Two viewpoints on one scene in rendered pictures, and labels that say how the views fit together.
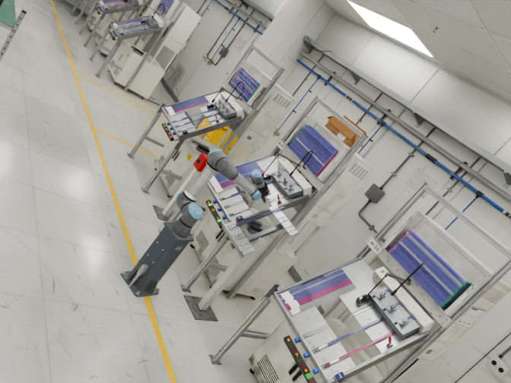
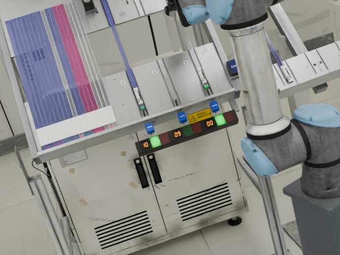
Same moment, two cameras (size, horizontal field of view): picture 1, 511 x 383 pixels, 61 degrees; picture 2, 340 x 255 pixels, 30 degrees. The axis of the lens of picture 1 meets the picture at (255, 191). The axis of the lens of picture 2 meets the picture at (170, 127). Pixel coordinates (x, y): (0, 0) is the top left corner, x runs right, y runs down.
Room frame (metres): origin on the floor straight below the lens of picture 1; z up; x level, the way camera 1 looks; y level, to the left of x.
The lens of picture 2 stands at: (2.33, 1.67, 1.49)
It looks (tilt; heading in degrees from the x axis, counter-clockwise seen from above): 23 degrees down; 307
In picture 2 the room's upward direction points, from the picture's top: 16 degrees counter-clockwise
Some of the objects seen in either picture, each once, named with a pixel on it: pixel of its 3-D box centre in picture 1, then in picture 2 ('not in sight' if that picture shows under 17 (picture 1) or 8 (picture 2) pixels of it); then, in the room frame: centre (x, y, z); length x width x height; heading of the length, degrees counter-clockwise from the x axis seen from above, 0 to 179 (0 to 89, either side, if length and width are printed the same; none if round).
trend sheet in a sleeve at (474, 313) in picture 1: (460, 327); not in sight; (2.74, -1.59, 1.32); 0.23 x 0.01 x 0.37; 133
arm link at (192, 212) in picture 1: (192, 213); (316, 131); (2.92, 0.26, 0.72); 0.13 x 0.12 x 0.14; 49
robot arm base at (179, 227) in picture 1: (183, 226); (326, 168); (2.92, 0.25, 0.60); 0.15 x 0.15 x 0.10
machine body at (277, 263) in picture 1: (240, 249); (139, 156); (3.96, -0.24, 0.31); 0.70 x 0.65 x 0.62; 43
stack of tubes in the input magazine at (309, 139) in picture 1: (315, 150); not in sight; (3.83, -0.19, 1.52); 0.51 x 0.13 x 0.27; 43
